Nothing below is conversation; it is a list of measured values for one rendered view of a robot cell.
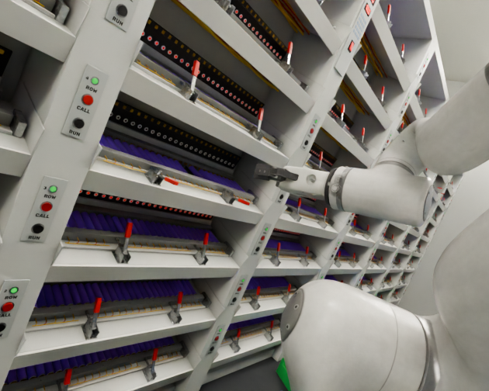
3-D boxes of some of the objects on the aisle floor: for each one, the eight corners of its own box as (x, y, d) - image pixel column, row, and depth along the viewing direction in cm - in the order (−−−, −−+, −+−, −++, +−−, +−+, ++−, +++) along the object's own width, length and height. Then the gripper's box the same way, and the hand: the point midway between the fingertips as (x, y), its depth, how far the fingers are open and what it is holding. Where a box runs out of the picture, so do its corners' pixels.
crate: (343, 424, 144) (351, 409, 143) (310, 424, 134) (318, 408, 134) (305, 373, 170) (311, 361, 169) (275, 371, 161) (282, 357, 160)
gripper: (358, 179, 69) (289, 169, 80) (327, 157, 55) (248, 148, 66) (349, 212, 69) (282, 198, 79) (317, 198, 55) (239, 183, 66)
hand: (270, 176), depth 72 cm, fingers open, 8 cm apart
